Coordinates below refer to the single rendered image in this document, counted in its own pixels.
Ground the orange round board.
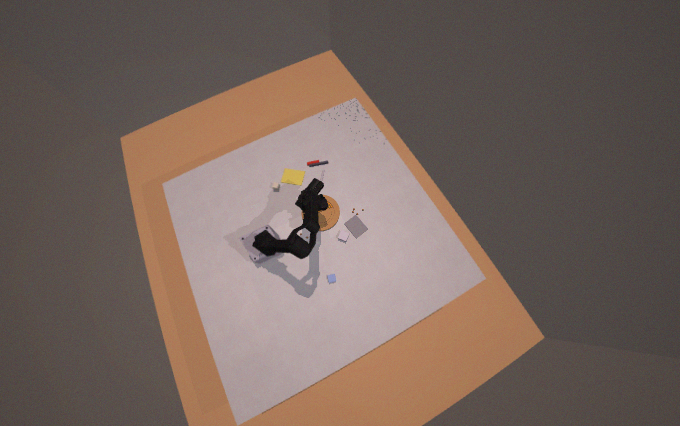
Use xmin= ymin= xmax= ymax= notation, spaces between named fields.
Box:
xmin=318 ymin=195 xmax=340 ymax=231

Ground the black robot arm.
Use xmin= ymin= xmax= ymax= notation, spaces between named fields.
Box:
xmin=252 ymin=178 xmax=328 ymax=259

